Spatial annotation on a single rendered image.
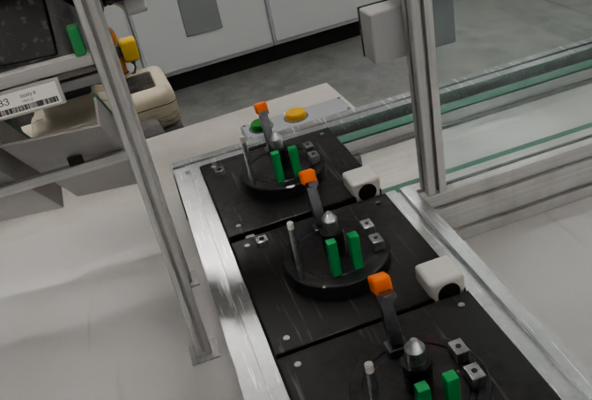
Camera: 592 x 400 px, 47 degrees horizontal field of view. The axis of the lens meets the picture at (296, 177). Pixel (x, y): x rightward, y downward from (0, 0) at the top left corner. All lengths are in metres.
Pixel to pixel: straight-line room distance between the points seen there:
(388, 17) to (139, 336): 0.58
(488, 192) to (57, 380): 0.68
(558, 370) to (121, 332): 0.62
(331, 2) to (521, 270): 3.44
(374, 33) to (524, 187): 0.35
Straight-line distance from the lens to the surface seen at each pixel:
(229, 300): 0.91
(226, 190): 1.10
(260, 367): 0.80
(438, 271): 0.83
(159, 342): 1.03
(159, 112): 2.04
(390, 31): 0.93
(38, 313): 1.19
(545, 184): 1.12
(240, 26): 4.19
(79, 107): 1.77
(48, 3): 0.82
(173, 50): 4.13
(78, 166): 1.00
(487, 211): 1.09
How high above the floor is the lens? 1.52
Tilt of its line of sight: 30 degrees down
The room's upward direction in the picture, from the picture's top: 12 degrees counter-clockwise
